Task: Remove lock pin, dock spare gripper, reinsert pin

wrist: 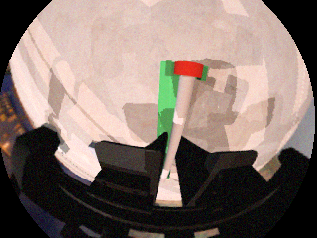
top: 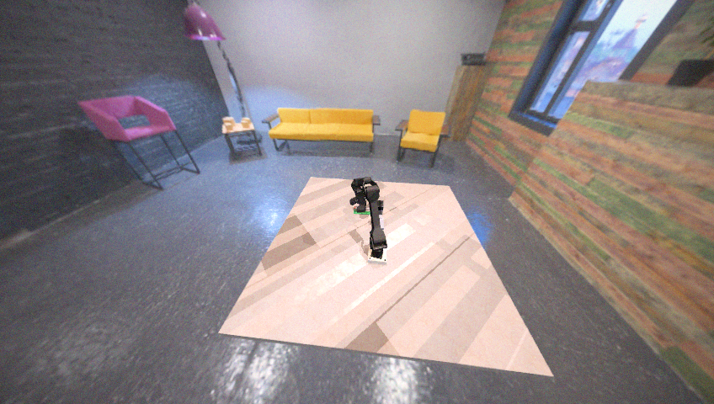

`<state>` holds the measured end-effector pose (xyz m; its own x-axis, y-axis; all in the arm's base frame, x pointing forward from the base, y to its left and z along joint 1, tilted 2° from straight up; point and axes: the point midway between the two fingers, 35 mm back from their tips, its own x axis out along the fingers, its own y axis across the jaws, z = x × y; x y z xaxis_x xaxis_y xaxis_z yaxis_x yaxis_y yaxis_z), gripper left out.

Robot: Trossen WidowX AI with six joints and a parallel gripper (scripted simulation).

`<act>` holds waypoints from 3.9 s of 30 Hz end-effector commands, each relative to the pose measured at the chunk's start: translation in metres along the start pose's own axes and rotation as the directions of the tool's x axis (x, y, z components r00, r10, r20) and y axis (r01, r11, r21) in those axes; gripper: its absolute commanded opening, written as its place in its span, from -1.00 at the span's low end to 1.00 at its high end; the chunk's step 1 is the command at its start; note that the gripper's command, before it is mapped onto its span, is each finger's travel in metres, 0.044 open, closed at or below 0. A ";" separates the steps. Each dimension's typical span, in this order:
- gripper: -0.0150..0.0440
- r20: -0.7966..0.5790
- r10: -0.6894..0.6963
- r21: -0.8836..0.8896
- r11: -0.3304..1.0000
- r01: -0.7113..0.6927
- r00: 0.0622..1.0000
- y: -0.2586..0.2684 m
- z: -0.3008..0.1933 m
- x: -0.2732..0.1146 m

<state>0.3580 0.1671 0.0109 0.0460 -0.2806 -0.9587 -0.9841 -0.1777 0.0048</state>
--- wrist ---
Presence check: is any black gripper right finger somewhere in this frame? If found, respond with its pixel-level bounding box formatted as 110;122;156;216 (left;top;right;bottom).
174;136;258;207

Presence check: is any green u-shaped bracket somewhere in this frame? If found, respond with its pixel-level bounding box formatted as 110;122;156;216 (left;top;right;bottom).
158;60;209;151

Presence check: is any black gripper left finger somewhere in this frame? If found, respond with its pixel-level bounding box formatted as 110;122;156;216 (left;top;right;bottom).
95;132;167;205

